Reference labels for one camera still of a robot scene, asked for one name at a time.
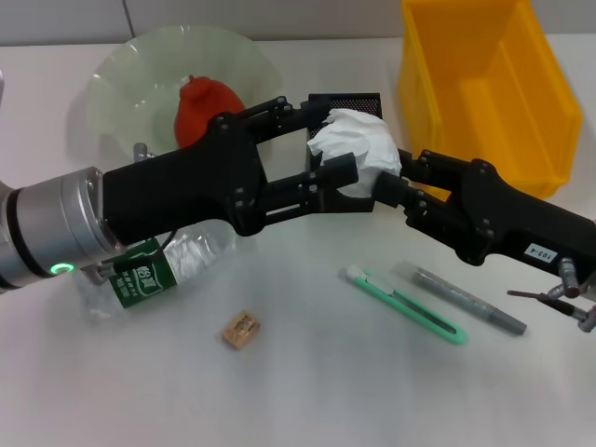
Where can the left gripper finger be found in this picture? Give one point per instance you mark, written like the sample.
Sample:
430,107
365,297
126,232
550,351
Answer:
340,170

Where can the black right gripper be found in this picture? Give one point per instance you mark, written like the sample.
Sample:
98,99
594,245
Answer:
512,219

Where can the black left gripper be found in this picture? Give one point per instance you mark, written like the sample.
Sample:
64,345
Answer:
186,186

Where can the white paper ball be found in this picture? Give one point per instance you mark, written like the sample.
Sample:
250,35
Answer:
358,135

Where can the orange knitted toy fruit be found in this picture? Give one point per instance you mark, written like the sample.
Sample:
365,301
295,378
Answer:
205,107

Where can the clear water bottle green label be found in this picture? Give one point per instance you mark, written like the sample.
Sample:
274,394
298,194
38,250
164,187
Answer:
191,251

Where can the black mesh pen holder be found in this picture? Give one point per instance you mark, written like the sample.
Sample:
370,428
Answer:
354,100

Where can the mint green utility knife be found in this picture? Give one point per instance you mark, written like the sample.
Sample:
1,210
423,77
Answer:
410,307

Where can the grey pen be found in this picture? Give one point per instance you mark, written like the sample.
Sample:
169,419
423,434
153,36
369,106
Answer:
465,300

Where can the wavy green glass fruit plate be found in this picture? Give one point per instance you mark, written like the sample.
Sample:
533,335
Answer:
139,79

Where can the yellow plastic storage bin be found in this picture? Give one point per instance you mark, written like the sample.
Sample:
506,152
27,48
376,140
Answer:
503,93

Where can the small wooden block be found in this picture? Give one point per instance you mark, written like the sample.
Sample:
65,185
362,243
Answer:
238,330

